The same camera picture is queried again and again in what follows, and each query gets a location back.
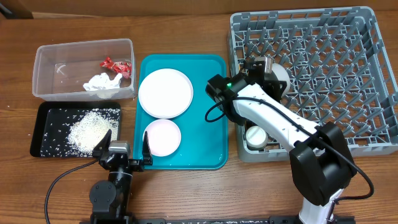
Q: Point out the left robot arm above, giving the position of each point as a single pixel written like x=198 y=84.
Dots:
x=110 y=197

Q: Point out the pile of rice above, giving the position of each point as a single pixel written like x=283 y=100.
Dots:
x=75 y=132

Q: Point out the teal serving tray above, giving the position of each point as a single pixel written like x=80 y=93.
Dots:
x=204 y=143

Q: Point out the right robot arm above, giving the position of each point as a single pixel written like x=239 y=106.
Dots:
x=320 y=159

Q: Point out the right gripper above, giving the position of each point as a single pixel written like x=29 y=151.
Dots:
x=274 y=82

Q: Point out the grey dishwasher rack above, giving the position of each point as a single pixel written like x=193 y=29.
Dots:
x=338 y=67

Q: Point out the clear plastic bin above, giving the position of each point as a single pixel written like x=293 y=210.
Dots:
x=61 y=70

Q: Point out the white tissue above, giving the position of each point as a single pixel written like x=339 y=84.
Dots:
x=102 y=86

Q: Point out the red snack wrapper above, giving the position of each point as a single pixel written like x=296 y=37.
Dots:
x=124 y=68

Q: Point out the grey bowl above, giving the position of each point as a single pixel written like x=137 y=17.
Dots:
x=283 y=77

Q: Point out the small pink bowl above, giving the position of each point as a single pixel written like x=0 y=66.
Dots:
x=164 y=137

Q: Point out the black tray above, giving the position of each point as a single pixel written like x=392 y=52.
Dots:
x=48 y=105

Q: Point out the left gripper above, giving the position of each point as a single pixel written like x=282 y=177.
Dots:
x=105 y=142

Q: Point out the white cup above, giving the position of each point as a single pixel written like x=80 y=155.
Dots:
x=256 y=138

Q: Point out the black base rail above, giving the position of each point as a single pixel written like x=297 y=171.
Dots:
x=270 y=220

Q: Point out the large white plate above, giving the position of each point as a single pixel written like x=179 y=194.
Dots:
x=165 y=93

